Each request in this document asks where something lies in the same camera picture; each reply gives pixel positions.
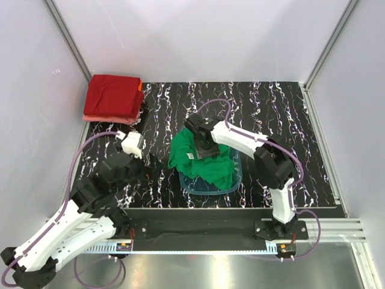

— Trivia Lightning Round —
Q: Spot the left aluminium corner post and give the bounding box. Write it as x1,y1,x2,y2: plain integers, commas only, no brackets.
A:
43,0,92,82

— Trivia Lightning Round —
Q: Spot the aluminium corner post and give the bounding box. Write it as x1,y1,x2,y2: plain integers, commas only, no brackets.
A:
43,0,92,82
303,0,362,90

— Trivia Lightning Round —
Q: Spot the folded dark red shirt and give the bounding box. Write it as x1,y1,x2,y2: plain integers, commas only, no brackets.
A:
84,75,144,109

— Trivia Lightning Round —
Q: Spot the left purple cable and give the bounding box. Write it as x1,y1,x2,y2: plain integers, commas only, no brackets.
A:
1,131,126,287

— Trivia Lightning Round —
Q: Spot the black marble pattern mat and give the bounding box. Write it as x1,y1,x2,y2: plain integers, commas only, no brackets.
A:
87,82,336,208

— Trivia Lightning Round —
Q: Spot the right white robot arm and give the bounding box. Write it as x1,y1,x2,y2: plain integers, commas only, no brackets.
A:
184,113,302,241

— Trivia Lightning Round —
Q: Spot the right aluminium corner post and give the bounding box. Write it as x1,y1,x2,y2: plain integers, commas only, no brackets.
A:
303,0,362,90

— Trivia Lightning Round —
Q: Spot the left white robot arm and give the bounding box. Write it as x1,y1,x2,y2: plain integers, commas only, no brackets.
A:
1,152,162,288

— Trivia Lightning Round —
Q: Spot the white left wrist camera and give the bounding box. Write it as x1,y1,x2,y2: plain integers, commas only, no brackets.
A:
117,131,144,159

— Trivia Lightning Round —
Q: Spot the green t shirt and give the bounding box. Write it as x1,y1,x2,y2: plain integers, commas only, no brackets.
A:
168,128,235,190

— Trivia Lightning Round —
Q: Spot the blue transparent plastic tray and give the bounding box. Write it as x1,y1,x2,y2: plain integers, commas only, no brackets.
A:
179,148,242,196

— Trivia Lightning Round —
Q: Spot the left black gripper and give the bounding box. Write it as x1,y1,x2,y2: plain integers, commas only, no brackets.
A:
113,149,164,195

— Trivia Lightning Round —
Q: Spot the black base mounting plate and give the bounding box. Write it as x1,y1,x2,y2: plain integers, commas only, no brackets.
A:
126,208,309,253

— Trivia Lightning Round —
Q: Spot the aluminium frame rail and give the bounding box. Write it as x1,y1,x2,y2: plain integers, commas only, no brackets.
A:
38,218,368,255

